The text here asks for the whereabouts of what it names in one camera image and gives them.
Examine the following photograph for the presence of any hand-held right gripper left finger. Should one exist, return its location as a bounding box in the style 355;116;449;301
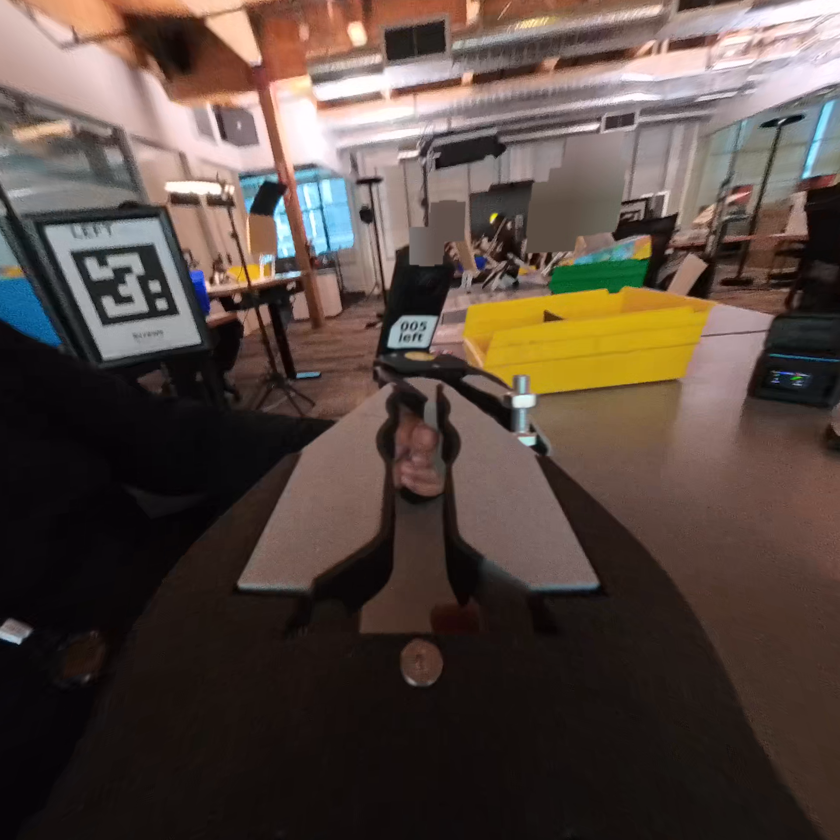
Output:
236;383;399;608

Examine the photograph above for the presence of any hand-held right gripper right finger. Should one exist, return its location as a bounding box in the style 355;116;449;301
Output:
435;381;602;605

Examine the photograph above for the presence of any steel bolt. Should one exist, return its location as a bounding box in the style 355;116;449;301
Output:
514;375;540;448

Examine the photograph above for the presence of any yellow plastic bin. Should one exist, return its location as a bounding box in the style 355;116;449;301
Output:
462;287;716;396

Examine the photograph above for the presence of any person's left forearm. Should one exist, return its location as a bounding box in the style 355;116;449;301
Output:
0;322;336;513

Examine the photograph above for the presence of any person's left hand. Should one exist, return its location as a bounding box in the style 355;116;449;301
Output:
391;406;448;500

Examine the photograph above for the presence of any white cabinet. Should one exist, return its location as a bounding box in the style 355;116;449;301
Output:
292;272;343;321

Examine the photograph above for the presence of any black floor lamp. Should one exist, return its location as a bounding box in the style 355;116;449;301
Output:
357;175;389;311
722;115;807;286

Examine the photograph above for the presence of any green plastic bin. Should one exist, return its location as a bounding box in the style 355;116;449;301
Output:
548;259;651;295

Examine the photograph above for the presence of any black light tripod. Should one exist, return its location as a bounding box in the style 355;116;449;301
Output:
213;180;316;416

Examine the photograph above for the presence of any black overhead studio light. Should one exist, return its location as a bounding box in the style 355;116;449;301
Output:
420;130;506;170

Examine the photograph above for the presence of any wooden desk with black legs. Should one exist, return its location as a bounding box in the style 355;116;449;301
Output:
203;272;322;382

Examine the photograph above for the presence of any colourful box stack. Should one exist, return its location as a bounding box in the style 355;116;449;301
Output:
577;238;652;265

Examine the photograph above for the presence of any black device with screen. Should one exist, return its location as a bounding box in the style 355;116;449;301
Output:
748;311;840;409

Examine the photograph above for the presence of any framed marker sign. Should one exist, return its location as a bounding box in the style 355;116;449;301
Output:
26;205;212;368

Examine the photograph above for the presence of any black office chair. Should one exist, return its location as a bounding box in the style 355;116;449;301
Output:
784;184;840;316

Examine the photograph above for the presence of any dark wall screen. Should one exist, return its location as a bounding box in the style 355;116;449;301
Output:
469;182;534;245

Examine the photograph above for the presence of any wooden post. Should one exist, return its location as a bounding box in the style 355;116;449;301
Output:
252;66;326;329

